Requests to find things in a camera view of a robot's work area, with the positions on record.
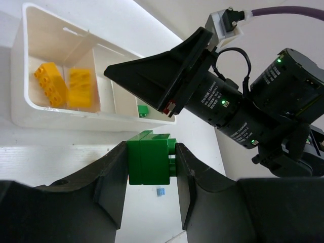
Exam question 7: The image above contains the white divided sorting tray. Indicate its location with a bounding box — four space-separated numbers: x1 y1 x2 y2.
11 3 176 132

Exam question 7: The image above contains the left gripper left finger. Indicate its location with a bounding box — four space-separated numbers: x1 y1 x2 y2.
1 142 128 242

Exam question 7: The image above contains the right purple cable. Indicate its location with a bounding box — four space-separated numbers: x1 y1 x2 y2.
250 6 324 22

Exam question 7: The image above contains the yellow curved lego brick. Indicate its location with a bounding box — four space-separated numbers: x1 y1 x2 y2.
66 68 96 110

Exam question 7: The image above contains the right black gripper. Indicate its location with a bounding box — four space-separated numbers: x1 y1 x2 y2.
104 27 323 177

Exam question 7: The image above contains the yellow long lego brick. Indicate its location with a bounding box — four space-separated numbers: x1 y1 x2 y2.
34 62 67 108

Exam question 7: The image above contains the light blue lego plate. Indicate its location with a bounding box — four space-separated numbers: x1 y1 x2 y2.
156 188 166 197

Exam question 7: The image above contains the green small lego brick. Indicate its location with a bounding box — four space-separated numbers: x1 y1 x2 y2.
127 130 177 185

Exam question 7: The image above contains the green square lego brick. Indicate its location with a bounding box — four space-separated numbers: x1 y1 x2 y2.
137 105 149 118

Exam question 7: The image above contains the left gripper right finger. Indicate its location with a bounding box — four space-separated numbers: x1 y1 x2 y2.
176 143 323 242

